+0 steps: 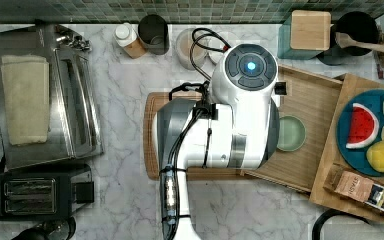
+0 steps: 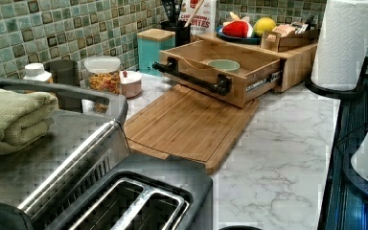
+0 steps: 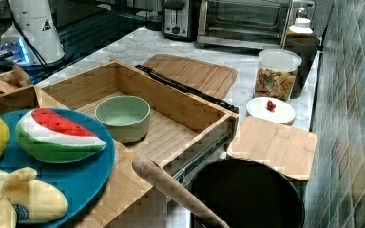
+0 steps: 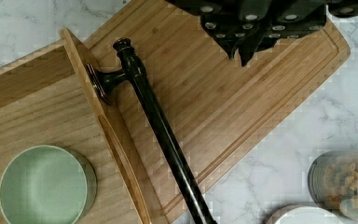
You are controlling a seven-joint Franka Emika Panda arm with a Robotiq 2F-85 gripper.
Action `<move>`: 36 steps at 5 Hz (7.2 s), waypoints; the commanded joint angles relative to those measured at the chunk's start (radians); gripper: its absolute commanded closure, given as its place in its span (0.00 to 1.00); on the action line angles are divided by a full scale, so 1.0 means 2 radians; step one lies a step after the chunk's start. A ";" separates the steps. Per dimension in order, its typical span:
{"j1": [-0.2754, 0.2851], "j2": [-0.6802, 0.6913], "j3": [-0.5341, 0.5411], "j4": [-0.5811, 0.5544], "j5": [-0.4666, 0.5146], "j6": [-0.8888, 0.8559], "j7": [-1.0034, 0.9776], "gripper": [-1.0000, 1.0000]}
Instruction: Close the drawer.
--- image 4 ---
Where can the black metal drawer handle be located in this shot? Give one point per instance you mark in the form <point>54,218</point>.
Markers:
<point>133,70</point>

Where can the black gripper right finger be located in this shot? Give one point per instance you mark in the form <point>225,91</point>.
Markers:
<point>275,19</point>

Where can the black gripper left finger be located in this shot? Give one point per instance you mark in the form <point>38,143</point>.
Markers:
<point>225,23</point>

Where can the green ceramic bowl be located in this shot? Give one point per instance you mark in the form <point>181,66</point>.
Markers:
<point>47,185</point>

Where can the clear jar with snacks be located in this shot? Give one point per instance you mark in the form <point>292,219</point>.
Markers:
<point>333,182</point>

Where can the bamboo cutting board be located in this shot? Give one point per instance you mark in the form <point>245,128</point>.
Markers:
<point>219,109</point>

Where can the white plate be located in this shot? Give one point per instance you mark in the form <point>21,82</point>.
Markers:
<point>300,214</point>

